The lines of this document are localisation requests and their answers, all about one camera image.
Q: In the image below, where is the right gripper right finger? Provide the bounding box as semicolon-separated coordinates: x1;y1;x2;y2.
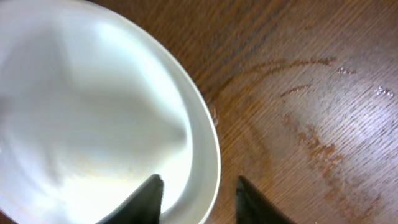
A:
236;175;295;224

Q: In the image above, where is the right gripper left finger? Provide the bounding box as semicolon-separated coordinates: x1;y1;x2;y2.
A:
98;174;164;224

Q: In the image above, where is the white plate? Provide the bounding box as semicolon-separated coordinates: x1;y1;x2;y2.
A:
1;1;221;223

